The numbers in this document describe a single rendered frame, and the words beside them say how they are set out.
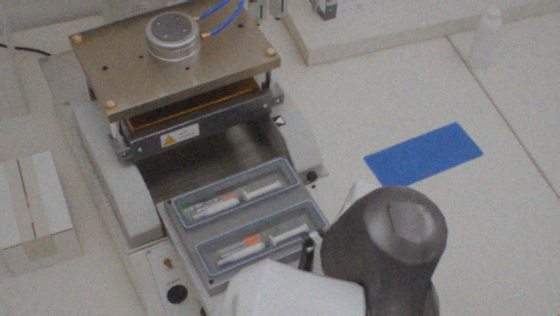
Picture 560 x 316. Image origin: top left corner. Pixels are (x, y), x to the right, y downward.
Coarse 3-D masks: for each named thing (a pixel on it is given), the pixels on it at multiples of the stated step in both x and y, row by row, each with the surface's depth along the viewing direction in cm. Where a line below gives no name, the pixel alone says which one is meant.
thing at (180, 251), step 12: (156, 204) 111; (168, 228) 108; (180, 240) 107; (180, 252) 106; (192, 264) 105; (288, 264) 106; (192, 276) 104; (204, 288) 103; (204, 300) 102; (216, 300) 102; (216, 312) 101
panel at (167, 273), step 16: (320, 208) 123; (144, 256) 112; (160, 256) 113; (176, 256) 114; (160, 272) 114; (176, 272) 116; (160, 288) 115; (192, 288) 118; (160, 304) 117; (176, 304) 118; (192, 304) 119
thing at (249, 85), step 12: (240, 84) 114; (252, 84) 114; (204, 96) 112; (216, 96) 112; (228, 96) 112; (168, 108) 110; (180, 108) 110; (192, 108) 111; (204, 108) 111; (132, 120) 109; (144, 120) 109; (156, 120) 109; (168, 120) 110; (132, 132) 110
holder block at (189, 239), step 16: (272, 160) 114; (288, 192) 110; (304, 192) 110; (256, 208) 108; (272, 208) 108; (176, 224) 106; (208, 224) 106; (224, 224) 106; (240, 224) 106; (192, 240) 104; (192, 256) 103; (272, 256) 103; (288, 256) 104; (208, 288) 100; (224, 288) 102
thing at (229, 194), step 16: (240, 176) 110; (256, 176) 110; (272, 176) 111; (288, 176) 111; (192, 192) 108; (208, 192) 108; (224, 192) 108; (240, 192) 109; (256, 192) 109; (272, 192) 109; (176, 208) 106; (192, 208) 106; (208, 208) 107; (224, 208) 107; (192, 224) 105
